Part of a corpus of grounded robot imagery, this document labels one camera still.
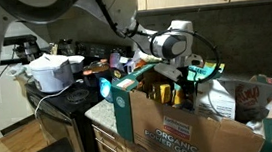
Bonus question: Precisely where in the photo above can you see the glass coffee pot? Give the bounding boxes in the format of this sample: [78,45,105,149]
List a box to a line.
[56,38,77,58]

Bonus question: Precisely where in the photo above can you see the black camera stand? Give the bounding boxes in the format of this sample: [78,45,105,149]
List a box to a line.
[0,41,43,67]

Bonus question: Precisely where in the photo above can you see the yellow package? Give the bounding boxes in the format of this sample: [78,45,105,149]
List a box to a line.
[150,81,177,107]

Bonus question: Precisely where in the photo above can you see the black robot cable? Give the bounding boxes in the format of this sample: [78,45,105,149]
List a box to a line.
[90,0,223,95]

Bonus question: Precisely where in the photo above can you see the white plastic bag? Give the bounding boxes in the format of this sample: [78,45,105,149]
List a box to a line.
[133,48,163,66]

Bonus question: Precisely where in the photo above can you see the white power cord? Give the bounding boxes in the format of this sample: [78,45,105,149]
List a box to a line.
[30,78,88,120]

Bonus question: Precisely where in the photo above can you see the wooden lower drawers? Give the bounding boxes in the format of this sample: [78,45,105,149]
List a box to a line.
[91,117,157,152]

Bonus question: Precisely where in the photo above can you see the white nutrition label carton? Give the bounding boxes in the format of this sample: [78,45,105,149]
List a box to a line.
[191,76,239,126]

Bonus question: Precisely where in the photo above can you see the white rice cooker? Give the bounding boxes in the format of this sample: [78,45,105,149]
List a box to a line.
[28,50,77,96]

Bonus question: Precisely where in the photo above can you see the black stove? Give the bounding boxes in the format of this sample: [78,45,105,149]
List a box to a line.
[21,35,144,152]

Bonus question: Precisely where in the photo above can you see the black snack bag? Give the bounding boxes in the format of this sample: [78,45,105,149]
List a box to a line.
[108,66,129,84]

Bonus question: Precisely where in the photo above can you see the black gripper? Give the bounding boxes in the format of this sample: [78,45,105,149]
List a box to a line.
[175,67,199,100]

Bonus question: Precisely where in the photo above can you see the light blue plastic bag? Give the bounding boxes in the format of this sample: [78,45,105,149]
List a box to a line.
[98,75,114,104]

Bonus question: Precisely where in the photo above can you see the purple tinted zip bag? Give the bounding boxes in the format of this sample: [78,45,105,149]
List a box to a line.
[108,51,125,72]

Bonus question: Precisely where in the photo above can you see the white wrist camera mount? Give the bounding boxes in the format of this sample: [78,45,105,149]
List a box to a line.
[153,59,187,85]

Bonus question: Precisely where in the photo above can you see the orange lid container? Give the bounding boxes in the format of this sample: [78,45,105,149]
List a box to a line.
[81,59,111,76]

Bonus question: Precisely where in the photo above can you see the black stereo camera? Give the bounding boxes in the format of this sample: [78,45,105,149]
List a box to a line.
[2,33,38,48]

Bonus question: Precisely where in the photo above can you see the cardboard organic greens box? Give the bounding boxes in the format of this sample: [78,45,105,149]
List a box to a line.
[109,51,272,152]

